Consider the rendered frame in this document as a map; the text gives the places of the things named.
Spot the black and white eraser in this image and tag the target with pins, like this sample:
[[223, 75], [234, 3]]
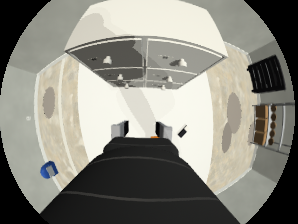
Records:
[[183, 131]]

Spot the grey drawer front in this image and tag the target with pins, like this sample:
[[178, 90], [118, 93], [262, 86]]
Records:
[[129, 83], [111, 53], [175, 55], [162, 85], [124, 73], [157, 74]]

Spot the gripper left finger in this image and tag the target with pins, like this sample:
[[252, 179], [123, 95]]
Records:
[[120, 130]]

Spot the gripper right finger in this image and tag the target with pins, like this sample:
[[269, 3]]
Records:
[[163, 131]]

